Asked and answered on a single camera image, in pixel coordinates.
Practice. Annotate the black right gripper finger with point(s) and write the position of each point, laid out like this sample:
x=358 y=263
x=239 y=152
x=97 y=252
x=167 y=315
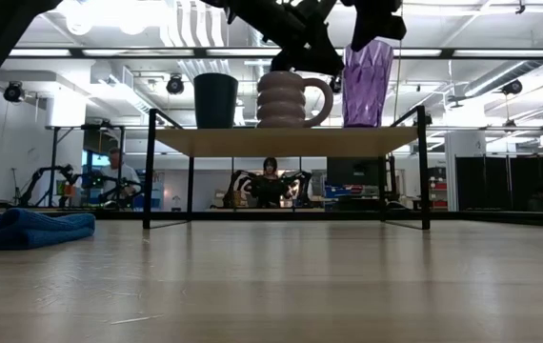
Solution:
x=361 y=39

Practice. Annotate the person in white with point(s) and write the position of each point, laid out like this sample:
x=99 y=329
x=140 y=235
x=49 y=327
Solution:
x=118 y=176

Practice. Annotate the red storage box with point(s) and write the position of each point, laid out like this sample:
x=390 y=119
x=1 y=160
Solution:
x=438 y=193

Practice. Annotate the black round hanging camera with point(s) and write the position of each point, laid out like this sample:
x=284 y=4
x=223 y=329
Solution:
x=335 y=85
x=13 y=92
x=512 y=86
x=174 y=85

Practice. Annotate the blue folded cloth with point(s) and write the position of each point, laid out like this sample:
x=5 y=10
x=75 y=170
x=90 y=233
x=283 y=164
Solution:
x=28 y=229

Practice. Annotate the pink ribbed ceramic mug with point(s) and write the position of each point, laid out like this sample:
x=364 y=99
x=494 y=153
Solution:
x=281 y=100

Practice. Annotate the black background robot arm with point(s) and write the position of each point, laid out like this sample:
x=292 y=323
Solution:
x=233 y=188
x=109 y=188
x=38 y=183

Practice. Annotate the dark tapered cup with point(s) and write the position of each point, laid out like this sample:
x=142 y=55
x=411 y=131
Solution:
x=215 y=101

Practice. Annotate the black frame bar with lights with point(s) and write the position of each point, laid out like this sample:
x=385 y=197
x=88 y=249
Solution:
x=271 y=53

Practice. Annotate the black partition wall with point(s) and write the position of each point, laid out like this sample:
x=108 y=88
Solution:
x=514 y=178

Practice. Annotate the black background rig frame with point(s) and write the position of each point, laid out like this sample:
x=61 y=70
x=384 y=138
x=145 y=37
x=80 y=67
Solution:
x=86 y=127

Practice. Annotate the person in black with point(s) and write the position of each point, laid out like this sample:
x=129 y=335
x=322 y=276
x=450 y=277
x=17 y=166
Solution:
x=268 y=186

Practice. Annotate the blue storage bins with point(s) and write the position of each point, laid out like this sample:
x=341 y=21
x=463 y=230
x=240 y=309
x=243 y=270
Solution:
x=343 y=191

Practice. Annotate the black monitor screen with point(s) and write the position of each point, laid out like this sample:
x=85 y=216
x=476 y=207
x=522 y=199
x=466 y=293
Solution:
x=353 y=171

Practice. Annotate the wooden shelf with black frame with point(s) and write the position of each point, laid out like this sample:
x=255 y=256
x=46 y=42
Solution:
x=286 y=141

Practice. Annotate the purple faceted glass tumbler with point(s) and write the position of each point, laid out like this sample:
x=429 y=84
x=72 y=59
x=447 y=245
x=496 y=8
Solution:
x=367 y=86

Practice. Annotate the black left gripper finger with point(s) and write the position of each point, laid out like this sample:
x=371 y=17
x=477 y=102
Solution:
x=283 y=61
x=334 y=67

